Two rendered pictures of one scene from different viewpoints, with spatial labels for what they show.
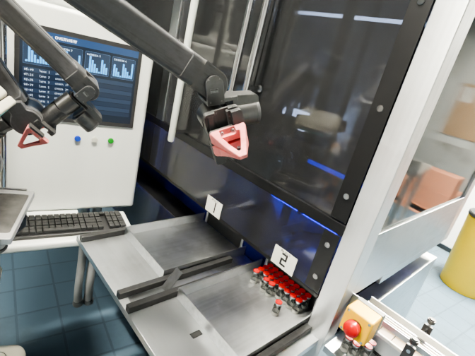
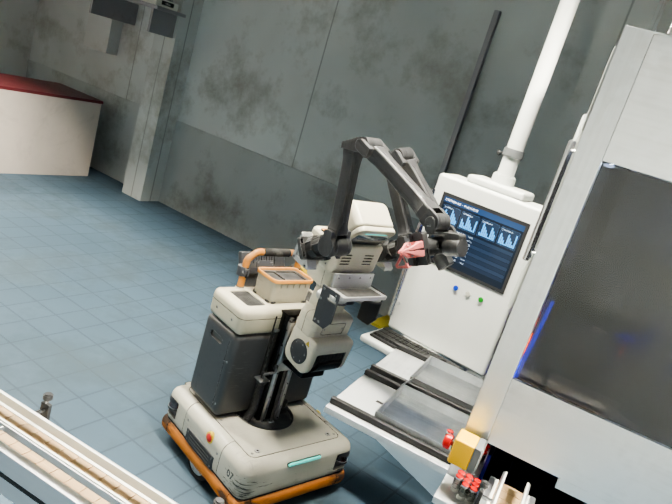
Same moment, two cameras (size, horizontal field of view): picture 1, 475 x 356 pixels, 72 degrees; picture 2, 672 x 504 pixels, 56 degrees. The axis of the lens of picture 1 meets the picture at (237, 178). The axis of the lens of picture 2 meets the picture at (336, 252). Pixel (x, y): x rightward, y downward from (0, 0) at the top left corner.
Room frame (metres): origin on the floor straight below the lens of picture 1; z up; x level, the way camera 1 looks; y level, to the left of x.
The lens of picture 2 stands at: (-0.32, -1.59, 1.81)
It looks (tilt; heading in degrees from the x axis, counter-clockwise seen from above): 15 degrees down; 68
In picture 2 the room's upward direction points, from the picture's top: 17 degrees clockwise
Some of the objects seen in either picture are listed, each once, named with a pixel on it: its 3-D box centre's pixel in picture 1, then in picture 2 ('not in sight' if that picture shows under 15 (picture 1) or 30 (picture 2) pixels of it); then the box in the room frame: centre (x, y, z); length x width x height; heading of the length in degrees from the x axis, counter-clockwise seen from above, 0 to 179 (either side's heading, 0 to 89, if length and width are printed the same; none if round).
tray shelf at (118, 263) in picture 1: (196, 281); (429, 404); (0.84, 0.04, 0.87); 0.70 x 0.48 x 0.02; 47
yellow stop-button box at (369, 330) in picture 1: (361, 321); (466, 450); (0.69, -0.39, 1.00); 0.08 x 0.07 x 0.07; 137
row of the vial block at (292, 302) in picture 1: (277, 289); not in sight; (0.86, -0.20, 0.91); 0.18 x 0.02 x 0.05; 47
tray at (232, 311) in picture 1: (251, 302); (437, 425); (0.78, -0.13, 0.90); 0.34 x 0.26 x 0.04; 137
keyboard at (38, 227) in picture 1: (69, 223); (415, 351); (1.05, 0.57, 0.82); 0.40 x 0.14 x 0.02; 126
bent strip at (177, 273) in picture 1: (156, 285); not in sight; (0.74, 0.14, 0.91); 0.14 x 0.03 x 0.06; 136
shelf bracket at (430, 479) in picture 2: not in sight; (395, 452); (0.66, -0.13, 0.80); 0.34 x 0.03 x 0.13; 137
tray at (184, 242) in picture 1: (186, 240); (462, 390); (1.01, 0.12, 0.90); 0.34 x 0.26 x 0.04; 137
